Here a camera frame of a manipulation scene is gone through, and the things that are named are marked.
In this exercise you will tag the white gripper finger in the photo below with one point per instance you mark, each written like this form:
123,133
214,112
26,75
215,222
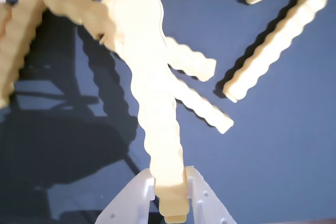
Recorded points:
204,203
131,200

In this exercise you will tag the dark grey mat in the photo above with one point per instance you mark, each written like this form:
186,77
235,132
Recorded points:
262,155

